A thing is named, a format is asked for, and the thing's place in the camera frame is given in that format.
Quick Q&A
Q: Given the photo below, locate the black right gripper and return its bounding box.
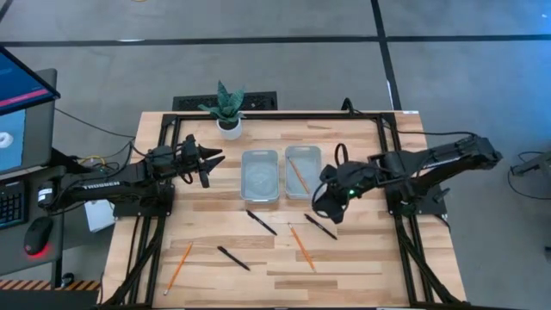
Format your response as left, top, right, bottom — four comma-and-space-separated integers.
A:
313, 162, 365, 225

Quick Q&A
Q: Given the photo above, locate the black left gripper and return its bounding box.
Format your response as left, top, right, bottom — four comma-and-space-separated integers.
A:
175, 134, 226, 178

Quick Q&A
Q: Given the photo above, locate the black pen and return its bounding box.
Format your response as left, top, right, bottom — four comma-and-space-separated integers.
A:
304, 213, 339, 241
216, 245, 251, 272
245, 208, 278, 237

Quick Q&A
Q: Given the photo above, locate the orange pencil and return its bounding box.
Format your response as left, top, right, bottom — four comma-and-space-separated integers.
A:
163, 241, 194, 296
287, 222, 317, 271
288, 158, 311, 195

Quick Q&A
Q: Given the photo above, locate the grey plastic bin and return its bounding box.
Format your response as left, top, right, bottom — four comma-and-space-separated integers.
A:
239, 149, 281, 204
284, 145, 323, 202

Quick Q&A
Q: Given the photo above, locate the white plant pot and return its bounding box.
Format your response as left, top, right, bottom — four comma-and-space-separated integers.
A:
215, 116, 244, 141

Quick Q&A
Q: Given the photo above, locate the green succulent plant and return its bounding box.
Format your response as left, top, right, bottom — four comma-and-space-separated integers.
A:
197, 79, 247, 130

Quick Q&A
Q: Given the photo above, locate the black perforated panel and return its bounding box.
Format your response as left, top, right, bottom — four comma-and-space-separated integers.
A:
171, 90, 279, 112

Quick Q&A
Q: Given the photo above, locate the small white box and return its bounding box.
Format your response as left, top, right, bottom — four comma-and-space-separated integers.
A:
84, 199, 117, 233

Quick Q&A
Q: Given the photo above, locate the grey-bezel monitor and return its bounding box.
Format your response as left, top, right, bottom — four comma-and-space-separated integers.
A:
0, 68, 58, 176

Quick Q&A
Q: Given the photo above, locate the black computer mouse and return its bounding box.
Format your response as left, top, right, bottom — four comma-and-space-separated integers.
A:
23, 215, 55, 257

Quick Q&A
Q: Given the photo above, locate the thin black-edged monitor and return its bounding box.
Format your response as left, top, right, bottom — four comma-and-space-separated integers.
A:
0, 45, 61, 117

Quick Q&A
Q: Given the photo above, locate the black keyboard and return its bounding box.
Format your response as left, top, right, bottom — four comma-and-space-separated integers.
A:
0, 180, 27, 229

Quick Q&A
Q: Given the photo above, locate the black floor stand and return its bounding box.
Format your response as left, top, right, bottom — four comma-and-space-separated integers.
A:
507, 150, 551, 177

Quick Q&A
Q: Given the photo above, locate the dark grey side desk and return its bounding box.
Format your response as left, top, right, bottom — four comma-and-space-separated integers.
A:
0, 146, 113, 276

